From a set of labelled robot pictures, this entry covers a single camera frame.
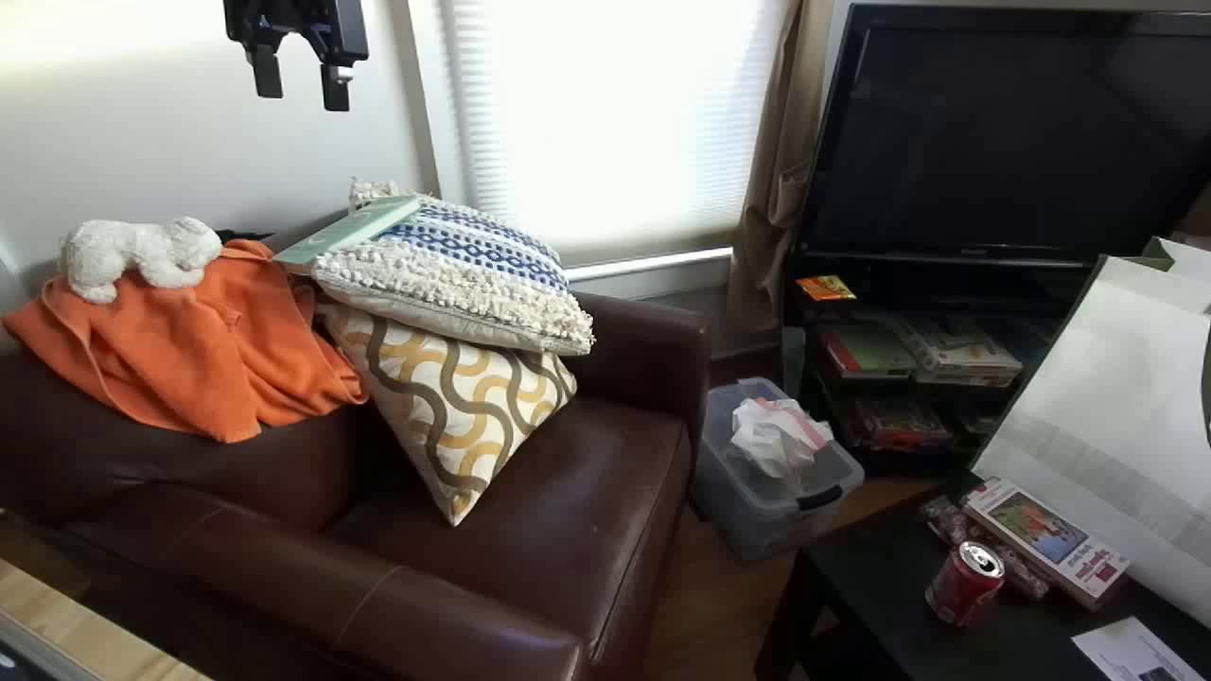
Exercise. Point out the beige curtain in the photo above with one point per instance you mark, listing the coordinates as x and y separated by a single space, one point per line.
783 160

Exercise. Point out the grey plastic storage bin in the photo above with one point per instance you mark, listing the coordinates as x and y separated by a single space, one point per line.
755 512

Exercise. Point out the red soda can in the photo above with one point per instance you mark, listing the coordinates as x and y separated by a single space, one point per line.
967 583

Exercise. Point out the white paper sheet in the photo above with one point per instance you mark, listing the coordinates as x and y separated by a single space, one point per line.
1131 651

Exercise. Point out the white paper bag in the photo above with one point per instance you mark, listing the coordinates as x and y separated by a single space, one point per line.
1115 425

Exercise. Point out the black tv stand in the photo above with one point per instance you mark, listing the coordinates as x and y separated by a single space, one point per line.
914 361

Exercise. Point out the white stuffed toy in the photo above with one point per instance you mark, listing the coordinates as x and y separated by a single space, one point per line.
169 256

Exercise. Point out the green book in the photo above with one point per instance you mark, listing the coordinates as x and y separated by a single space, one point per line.
348 227

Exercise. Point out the orange blanket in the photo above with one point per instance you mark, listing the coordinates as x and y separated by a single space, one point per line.
223 357

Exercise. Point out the blue white knitted pillow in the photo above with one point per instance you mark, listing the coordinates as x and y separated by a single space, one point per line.
452 270

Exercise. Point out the black flat screen television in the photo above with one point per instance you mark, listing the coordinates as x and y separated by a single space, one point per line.
1013 134

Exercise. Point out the white red card box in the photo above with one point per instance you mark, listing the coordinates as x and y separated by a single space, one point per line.
1064 555

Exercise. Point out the white window blinds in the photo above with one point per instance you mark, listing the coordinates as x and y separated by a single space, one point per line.
601 126

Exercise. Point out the yellow wave pattern pillow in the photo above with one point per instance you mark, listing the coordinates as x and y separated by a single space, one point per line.
459 411

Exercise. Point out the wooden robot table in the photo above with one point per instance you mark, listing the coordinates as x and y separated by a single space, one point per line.
63 640

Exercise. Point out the brown leather couch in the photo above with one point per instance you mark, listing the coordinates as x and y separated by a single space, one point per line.
316 550

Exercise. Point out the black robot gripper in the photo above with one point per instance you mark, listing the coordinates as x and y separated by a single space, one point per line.
330 29

